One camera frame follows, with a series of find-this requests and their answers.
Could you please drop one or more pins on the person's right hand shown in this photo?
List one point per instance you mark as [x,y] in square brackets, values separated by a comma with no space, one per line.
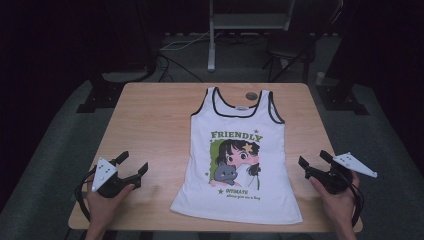
[340,206]

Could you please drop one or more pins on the white printed tank top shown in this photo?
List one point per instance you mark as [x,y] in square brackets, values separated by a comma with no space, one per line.
[233,126]

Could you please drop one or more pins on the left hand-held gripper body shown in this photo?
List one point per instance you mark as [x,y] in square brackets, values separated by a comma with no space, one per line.
[104,173]

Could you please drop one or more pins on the grey round table grommet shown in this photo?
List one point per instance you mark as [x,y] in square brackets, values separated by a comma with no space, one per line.
[251,96]

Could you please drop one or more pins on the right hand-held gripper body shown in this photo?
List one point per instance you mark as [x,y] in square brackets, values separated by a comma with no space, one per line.
[336,181]

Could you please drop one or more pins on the black chair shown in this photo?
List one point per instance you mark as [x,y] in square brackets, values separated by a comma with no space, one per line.
[290,50]

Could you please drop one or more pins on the grey metal stand frame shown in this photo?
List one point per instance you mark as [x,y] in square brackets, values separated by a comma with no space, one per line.
[211,50]

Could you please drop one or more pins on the black stand with flat foot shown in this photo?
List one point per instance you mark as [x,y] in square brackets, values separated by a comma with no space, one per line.
[100,96]
[340,96]

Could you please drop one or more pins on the grey round stand base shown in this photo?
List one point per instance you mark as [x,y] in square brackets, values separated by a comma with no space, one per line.
[125,76]

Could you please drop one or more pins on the person's left hand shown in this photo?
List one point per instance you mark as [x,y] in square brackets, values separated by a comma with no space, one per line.
[103,208]

